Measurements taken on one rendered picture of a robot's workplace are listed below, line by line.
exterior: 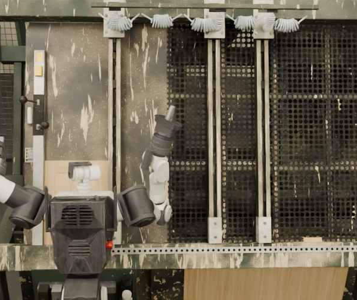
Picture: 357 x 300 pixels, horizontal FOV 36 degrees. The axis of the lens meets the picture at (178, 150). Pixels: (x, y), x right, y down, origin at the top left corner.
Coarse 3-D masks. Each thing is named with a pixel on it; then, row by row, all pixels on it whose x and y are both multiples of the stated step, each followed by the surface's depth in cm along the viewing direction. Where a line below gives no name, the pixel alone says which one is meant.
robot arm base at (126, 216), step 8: (120, 192) 223; (128, 192) 221; (120, 200) 222; (128, 208) 222; (128, 216) 218; (144, 216) 216; (152, 216) 217; (128, 224) 217; (136, 224) 218; (144, 224) 221
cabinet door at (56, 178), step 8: (48, 168) 268; (56, 168) 269; (64, 168) 269; (104, 168) 270; (48, 176) 268; (56, 176) 268; (64, 176) 269; (104, 176) 270; (48, 184) 268; (56, 184) 268; (64, 184) 269; (72, 184) 269; (96, 184) 269; (104, 184) 269; (48, 192) 268; (56, 192) 268; (48, 232) 267; (48, 240) 266
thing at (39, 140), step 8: (40, 64) 269; (40, 80) 269; (40, 88) 268; (40, 136) 267; (40, 144) 267; (40, 152) 267; (40, 160) 266; (40, 168) 266; (40, 176) 266; (40, 184) 266; (40, 224) 265; (32, 232) 264; (40, 232) 264; (32, 240) 264; (40, 240) 264
